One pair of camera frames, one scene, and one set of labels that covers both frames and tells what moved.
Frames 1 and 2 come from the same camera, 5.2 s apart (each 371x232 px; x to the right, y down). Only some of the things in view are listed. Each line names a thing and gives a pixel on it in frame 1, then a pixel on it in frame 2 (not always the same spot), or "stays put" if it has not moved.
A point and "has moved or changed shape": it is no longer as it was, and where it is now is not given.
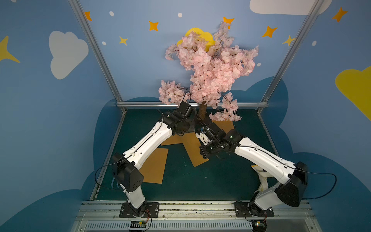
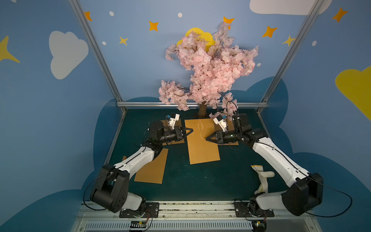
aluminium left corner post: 97,52 stays put
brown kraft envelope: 153,168 stays put
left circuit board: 137,225 stays put
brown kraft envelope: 192,146 has moved or changed shape
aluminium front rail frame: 293,216 stays put
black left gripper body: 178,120 to 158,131
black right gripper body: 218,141 to 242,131
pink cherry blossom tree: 216,65 stays put
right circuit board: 259,225 stays put
